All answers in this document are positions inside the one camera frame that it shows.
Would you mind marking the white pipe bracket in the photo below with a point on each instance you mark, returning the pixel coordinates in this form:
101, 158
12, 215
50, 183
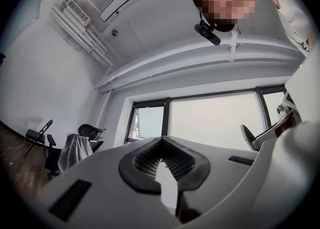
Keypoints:
233, 48

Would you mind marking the round ceiling smoke detector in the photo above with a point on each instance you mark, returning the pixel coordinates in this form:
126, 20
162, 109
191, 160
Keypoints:
114, 33

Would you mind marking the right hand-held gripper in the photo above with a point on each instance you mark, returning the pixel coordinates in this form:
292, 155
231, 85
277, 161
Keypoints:
287, 113

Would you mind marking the white printed shirt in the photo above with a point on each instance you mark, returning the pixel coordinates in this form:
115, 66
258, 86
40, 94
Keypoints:
292, 18

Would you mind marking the large fixed window pane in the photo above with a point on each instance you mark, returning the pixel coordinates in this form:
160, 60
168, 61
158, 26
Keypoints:
215, 118

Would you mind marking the white air conditioner unit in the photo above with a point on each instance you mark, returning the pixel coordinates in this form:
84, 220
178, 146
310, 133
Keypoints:
78, 13

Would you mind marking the black framed tilting window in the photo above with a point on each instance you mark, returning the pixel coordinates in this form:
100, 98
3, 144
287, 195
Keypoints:
150, 120

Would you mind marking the black office chair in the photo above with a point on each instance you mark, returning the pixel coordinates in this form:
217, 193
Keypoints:
87, 129

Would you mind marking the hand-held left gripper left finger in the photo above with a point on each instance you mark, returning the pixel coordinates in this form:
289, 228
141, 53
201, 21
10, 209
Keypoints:
130, 170

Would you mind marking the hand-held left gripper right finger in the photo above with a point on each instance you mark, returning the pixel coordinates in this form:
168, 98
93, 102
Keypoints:
197, 170

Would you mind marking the black folding chair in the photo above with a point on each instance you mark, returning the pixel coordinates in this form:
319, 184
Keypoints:
35, 135

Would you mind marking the black head-worn camera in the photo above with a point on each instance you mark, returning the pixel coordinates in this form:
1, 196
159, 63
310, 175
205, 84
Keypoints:
208, 35

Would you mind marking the bundle of white ceiling pipes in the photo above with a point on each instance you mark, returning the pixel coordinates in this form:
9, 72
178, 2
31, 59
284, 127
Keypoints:
95, 45

